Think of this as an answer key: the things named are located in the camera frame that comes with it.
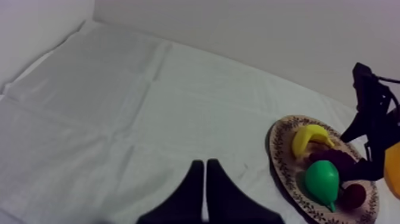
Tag yellow plastic basket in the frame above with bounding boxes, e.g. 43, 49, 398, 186
383, 145, 400, 200

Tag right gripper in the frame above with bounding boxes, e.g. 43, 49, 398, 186
340, 62, 400, 182

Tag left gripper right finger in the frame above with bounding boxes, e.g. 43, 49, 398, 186
206, 158, 285, 224

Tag small red fruit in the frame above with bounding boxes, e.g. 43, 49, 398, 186
340, 183, 367, 211

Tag green toy pear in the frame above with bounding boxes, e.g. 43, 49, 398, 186
304, 160, 340, 213

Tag yellow toy banana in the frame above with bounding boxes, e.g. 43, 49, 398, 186
292, 124, 335, 159

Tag round wooden board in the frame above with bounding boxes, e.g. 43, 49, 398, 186
268, 115, 380, 224

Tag purple toy grapes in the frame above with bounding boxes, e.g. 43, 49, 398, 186
308, 148, 360, 182

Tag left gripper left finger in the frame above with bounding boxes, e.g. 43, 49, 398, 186
136, 160, 205, 224

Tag black cable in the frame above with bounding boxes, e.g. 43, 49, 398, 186
376, 75, 400, 84

